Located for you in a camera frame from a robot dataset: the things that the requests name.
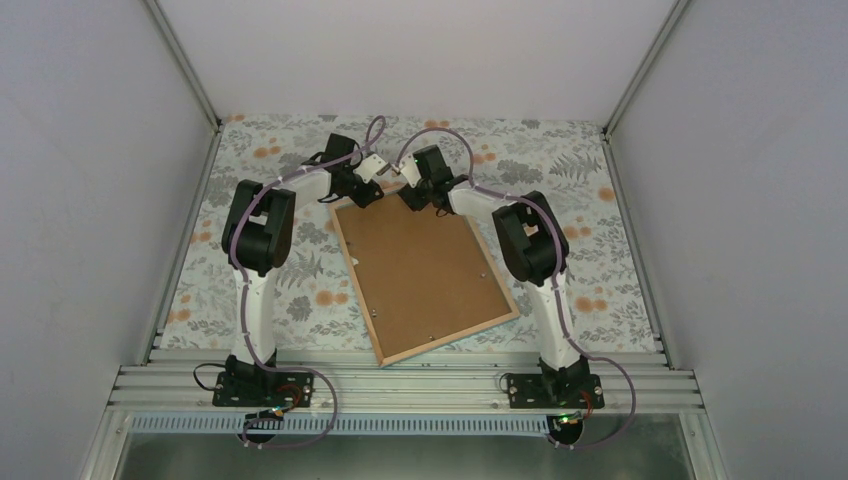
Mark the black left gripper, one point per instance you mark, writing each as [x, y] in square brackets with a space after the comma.
[368, 199]

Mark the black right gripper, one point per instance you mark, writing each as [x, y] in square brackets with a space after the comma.
[414, 203]

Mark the teal wooden picture frame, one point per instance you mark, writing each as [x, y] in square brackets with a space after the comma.
[371, 331]

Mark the brown cardboard backing board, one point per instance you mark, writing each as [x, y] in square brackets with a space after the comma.
[424, 272]

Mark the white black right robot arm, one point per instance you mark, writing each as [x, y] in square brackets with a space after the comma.
[533, 248]

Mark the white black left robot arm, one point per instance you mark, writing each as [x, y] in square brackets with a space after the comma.
[257, 240]

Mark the floral patterned tablecloth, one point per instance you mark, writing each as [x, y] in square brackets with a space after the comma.
[315, 303]

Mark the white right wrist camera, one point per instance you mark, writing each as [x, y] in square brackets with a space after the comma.
[407, 168]

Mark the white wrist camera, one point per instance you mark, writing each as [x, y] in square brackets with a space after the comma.
[407, 168]
[371, 167]

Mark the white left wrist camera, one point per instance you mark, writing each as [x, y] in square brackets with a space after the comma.
[371, 167]

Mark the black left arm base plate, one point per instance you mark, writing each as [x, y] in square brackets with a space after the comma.
[267, 390]

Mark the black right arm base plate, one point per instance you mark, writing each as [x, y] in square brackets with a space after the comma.
[532, 391]

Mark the left aluminium corner post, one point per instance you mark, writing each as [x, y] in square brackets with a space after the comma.
[174, 46]

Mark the aluminium corner post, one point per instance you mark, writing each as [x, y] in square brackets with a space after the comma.
[174, 46]
[646, 64]

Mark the aluminium mounting rail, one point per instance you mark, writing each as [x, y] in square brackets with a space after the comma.
[425, 390]

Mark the right aluminium corner post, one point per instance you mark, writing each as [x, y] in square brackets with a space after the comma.
[646, 64]

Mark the grey slotted cable duct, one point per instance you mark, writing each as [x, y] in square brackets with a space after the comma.
[345, 424]

